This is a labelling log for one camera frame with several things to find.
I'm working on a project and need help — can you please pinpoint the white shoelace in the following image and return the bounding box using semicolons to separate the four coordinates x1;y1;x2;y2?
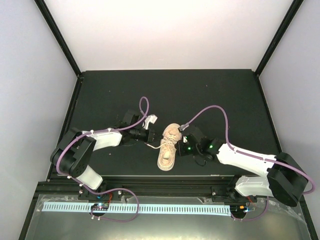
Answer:
144;135;181;150

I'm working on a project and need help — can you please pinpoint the white beige sneaker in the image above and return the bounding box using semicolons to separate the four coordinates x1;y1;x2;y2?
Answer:
157;123;182;171

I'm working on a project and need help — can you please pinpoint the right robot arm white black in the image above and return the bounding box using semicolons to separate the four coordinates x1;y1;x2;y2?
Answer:
175;125;308;207

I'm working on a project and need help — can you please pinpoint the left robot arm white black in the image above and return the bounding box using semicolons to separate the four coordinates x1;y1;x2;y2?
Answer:
50;110;158;200

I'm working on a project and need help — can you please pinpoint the right small circuit board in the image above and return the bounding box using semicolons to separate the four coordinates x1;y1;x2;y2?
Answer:
230;205;256;214

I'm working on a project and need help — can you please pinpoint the small circuit board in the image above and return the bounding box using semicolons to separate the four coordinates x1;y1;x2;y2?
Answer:
90;203;109;211
230;205;256;214

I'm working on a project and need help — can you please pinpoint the left small circuit board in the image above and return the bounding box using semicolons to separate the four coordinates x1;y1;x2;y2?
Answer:
90;203;109;211

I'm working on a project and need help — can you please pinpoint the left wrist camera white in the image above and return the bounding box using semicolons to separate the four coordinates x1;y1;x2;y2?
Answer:
142;114;158;130

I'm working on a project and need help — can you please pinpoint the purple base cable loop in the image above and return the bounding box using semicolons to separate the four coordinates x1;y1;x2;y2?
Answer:
82;187;140;222

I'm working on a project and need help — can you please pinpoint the light blue slotted cable duct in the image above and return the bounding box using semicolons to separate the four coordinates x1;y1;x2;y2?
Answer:
42;202;231;217

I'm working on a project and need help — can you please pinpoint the black front frame rail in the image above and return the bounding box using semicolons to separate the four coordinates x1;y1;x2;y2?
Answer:
37;174;301;201

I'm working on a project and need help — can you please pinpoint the black aluminium frame left post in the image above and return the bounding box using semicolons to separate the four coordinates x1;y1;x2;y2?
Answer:
33;0;82;76

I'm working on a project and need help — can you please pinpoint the black aluminium frame post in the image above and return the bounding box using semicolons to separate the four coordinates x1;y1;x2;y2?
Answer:
254;0;305;76
33;0;82;76

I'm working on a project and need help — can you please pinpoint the black aluminium frame right post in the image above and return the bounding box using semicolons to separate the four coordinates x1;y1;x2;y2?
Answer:
254;0;305;76

